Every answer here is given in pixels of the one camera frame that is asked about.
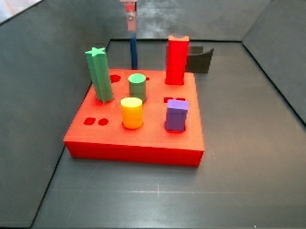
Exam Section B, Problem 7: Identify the tall red notched peg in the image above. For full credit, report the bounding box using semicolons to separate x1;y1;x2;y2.
164;36;189;85

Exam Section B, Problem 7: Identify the yellow cylinder peg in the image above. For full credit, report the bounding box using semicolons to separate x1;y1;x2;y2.
120;98;142;129

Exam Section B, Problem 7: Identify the blue rectangular peg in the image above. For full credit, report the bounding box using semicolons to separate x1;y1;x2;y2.
130;31;137;70

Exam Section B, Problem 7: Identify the red peg board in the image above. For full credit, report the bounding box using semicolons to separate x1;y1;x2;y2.
62;69;204;166

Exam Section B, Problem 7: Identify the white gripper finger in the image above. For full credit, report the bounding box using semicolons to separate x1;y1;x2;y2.
118;0;137;31

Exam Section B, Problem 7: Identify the green star peg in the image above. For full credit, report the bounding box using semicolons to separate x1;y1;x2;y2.
85;47;113;103

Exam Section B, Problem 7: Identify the green cylinder peg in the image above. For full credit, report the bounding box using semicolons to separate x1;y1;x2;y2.
128;73;145;101

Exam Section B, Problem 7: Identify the black curved stand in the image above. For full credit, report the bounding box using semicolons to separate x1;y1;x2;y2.
186;47;213;73

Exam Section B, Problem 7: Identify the purple square peg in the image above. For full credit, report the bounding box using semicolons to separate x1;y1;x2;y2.
164;99;188;131

